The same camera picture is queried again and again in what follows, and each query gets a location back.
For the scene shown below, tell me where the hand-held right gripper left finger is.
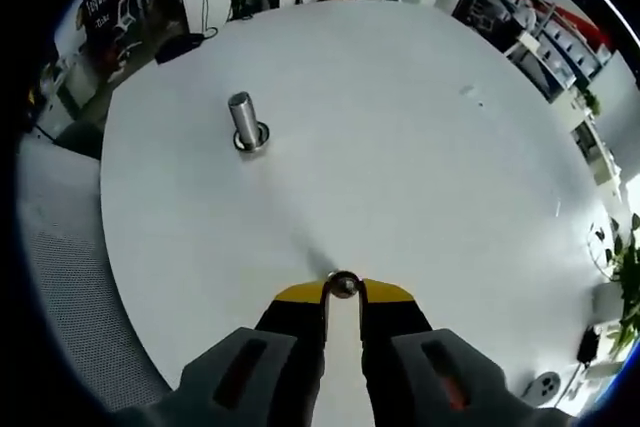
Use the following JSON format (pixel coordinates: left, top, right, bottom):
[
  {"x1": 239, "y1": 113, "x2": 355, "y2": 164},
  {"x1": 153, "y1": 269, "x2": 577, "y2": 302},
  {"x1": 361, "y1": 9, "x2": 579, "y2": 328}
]
[{"x1": 112, "y1": 280, "x2": 331, "y2": 427}]

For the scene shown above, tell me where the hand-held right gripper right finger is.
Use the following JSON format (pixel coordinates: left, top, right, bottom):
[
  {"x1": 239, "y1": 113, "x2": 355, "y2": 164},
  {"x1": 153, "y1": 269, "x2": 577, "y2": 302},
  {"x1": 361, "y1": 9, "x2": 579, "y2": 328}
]
[{"x1": 356, "y1": 276, "x2": 577, "y2": 427}]

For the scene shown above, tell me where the large black washer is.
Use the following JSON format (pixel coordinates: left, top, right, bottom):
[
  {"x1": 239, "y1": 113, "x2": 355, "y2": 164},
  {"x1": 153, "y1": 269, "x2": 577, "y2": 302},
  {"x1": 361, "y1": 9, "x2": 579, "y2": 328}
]
[{"x1": 232, "y1": 121, "x2": 273, "y2": 153}]

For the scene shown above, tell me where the thick metal threaded stud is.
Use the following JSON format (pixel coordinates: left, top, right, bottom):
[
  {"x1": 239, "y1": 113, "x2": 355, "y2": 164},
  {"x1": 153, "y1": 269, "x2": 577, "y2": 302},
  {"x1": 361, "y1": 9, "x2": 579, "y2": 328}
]
[{"x1": 227, "y1": 91, "x2": 273, "y2": 155}]

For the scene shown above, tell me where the white handheld controller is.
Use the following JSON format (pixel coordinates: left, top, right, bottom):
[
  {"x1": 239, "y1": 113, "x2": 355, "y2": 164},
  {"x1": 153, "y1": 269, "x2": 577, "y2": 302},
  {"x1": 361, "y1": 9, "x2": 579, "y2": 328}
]
[{"x1": 521, "y1": 370, "x2": 562, "y2": 406}]

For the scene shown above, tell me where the small black device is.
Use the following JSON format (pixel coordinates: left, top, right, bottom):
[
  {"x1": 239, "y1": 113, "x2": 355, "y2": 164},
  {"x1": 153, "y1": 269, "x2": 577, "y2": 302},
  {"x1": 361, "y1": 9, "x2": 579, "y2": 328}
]
[{"x1": 576, "y1": 325, "x2": 602, "y2": 364}]

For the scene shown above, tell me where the white mesh office chair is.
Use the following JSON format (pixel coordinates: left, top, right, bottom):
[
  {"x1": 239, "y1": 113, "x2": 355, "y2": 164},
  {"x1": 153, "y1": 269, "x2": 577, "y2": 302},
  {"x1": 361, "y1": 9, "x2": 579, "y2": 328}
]
[{"x1": 14, "y1": 135, "x2": 177, "y2": 411}]

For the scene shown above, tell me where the green potted plant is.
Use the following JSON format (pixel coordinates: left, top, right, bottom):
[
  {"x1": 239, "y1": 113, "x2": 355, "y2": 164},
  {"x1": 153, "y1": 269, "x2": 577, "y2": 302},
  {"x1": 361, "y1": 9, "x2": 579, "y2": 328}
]
[{"x1": 587, "y1": 213, "x2": 640, "y2": 364}]

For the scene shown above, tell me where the flat black object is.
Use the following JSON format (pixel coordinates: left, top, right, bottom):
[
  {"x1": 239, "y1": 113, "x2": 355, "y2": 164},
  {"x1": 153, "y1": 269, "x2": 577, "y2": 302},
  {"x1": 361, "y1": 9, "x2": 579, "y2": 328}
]
[{"x1": 154, "y1": 33, "x2": 207, "y2": 66}]

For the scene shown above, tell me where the shelf with white bins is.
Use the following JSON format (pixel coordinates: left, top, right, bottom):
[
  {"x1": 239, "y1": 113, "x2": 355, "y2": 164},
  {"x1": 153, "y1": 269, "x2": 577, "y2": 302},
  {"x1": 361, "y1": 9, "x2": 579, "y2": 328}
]
[{"x1": 499, "y1": 0, "x2": 617, "y2": 99}]

